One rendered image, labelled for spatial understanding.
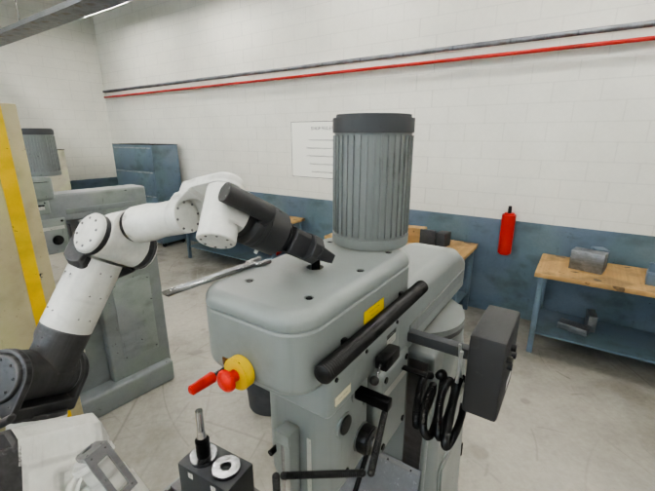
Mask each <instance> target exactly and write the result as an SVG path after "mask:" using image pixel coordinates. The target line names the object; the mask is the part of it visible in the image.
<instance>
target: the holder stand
mask: <svg viewBox="0 0 655 491"><path fill-rule="evenodd" d="M210 444H211V455H210V457H208V458H207V459H204V460H199V459H198V458H197V457H196V449H195V448H194V449H193V450H192V451H191V452H189V453H188V454H187V455H186V456H185V457H184V458H183V459H182V460H180V461H179V462H178V471H179V478H180V485H181V491H254V484H253V470H252V463H250V462H248V461H246V460H244V459H242V458H241V457H239V456H237V455H235V454H233V453H231V452H229V451H227V450H225V449H223V448H221V447H219V446H218V445H216V444H214V443H212V442H210Z"/></svg>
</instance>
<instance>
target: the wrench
mask: <svg viewBox="0 0 655 491"><path fill-rule="evenodd" d="M260 260H261V256H257V257H255V258H252V259H250V260H247V261H246V263H244V264H241V265H238V266H235V267H232V268H229V269H226V270H223V271H221V272H218V273H215V274H212V275H209V276H206V277H203V278H200V279H198V280H195V281H192V282H189V283H184V284H181V285H178V286H175V287H172V288H170V289H167V290H164V291H162V294H163V295H165V296H168V297H169V296H172V295H175V294H178V293H180V292H182V291H185V290H188V289H191V288H194V287H197V286H199V285H202V284H205V283H210V282H212V281H215V280H218V279H221V278H224V277H226V276H229V275H232V274H235V273H238V272H240V271H243V270H246V269H248V268H251V267H253V266H255V267H259V266H263V265H266V264H268V263H271V262H272V261H271V259H265V260H262V261H260ZM257 261H259V262H257Z"/></svg>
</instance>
